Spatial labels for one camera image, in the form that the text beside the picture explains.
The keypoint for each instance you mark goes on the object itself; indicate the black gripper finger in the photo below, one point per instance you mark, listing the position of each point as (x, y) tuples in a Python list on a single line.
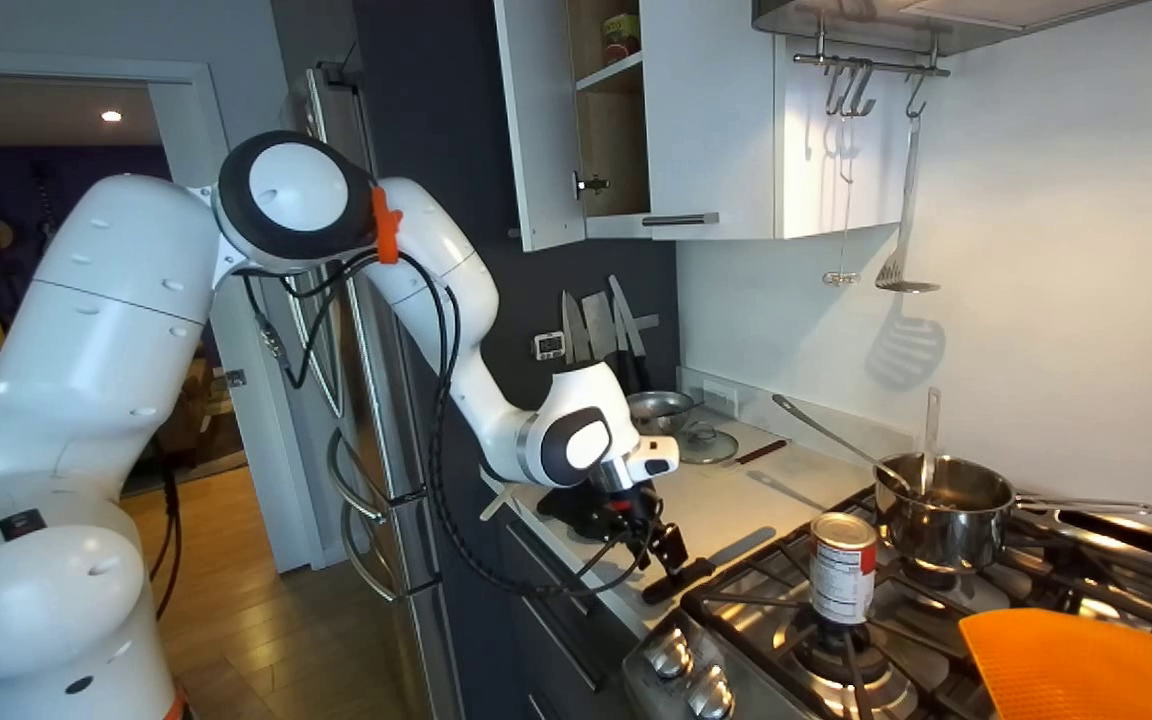
[(668, 545), (639, 549)]

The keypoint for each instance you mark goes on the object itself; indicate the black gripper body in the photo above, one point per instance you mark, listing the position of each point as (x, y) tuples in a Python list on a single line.
[(625, 505)]

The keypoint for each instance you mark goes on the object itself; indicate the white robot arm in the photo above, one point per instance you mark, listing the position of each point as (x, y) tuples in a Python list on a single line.
[(101, 351)]

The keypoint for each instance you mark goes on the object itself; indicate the hanging slotted spatula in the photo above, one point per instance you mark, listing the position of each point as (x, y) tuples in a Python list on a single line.
[(907, 345)]

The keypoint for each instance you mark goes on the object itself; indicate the small steel bowl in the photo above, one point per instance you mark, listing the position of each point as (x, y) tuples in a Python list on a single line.
[(658, 406)]

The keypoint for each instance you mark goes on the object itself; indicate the glass pot lid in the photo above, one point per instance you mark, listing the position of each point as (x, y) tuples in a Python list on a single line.
[(701, 440)]

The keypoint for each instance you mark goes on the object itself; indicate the stainless gas stove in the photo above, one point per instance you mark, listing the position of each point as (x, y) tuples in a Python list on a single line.
[(751, 645)]

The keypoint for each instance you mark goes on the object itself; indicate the grey drawer cabinet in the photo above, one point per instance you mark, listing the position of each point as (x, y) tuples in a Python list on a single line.
[(530, 639)]

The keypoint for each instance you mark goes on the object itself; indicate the red white tin can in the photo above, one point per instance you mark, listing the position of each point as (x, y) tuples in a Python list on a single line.
[(843, 574)]

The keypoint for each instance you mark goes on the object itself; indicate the stainless steel refrigerator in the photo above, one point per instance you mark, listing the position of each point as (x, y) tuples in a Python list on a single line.
[(360, 370)]

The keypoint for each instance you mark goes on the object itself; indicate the steel saucepan on stove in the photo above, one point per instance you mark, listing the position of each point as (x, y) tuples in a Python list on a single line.
[(939, 510)]

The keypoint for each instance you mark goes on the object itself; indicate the white upper cabinets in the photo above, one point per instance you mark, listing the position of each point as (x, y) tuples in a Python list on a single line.
[(684, 121)]

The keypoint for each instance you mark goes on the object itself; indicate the metal hook rail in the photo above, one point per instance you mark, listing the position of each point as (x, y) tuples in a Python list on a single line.
[(851, 77)]

